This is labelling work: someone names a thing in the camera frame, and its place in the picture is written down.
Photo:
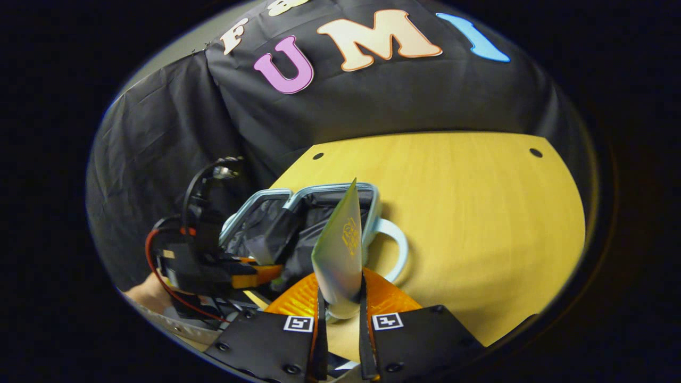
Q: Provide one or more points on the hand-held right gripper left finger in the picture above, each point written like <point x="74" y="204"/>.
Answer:
<point x="322" y="346"/>

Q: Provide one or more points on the black backdrop cloth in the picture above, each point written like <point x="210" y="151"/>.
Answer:
<point x="159" y="133"/>

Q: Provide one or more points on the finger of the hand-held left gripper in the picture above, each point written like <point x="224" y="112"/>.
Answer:
<point x="255" y="276"/>
<point x="282" y="234"/>

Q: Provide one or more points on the grey ribbed garment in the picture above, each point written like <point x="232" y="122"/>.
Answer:
<point x="181" y="330"/>

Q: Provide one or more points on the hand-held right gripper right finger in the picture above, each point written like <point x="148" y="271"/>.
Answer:
<point x="366" y="340"/>

